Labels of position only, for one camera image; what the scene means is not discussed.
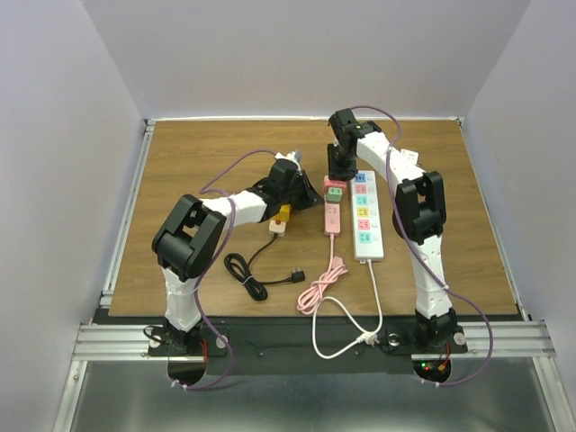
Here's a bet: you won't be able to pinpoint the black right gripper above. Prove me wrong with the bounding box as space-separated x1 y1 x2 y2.
328 143 360 184

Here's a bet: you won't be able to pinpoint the pink plug adapter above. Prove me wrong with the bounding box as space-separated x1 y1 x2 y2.
323 175 347 193

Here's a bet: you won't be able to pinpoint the green plug adapter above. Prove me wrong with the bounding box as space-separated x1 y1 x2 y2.
325 187 343 203

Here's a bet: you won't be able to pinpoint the white cube adapter cartoon print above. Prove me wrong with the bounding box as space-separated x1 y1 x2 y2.
400 148 419 165

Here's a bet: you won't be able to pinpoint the white power strip pastel sockets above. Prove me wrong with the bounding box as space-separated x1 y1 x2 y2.
349 170 384 264

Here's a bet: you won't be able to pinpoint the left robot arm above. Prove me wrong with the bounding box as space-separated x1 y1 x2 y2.
151 150 323 355

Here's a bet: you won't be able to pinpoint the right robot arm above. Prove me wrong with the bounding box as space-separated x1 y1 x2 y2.
327 108 458 351

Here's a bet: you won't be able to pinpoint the yellow cube socket adapter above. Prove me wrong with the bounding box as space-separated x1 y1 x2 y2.
274 204 292 223

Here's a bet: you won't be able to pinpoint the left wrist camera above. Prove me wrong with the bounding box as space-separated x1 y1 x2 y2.
274 150 302 165

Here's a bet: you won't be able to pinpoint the black power cable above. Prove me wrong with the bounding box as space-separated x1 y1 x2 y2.
223 234 307 302

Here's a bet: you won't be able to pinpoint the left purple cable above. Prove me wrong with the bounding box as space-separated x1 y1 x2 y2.
168 148 289 392

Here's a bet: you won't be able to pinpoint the purple cable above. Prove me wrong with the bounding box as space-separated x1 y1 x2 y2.
168 148 289 392
355 105 495 388

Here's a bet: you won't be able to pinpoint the pink power cable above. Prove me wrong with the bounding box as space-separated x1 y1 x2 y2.
295 233 348 316

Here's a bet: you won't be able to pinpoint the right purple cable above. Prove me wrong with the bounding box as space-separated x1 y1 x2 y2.
355 105 495 388

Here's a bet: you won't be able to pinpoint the white power cable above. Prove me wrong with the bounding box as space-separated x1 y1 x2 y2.
310 259 384 360

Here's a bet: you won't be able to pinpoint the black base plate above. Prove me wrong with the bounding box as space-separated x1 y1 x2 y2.
89 314 469 377

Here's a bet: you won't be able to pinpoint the aluminium left rail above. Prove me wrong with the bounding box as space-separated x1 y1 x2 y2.
99 119 157 309

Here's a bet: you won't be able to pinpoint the aluminium rail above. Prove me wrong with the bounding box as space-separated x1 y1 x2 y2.
73 321 556 363
99 119 157 309

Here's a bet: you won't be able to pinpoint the aluminium front rail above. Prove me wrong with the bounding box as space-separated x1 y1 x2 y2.
73 321 556 363

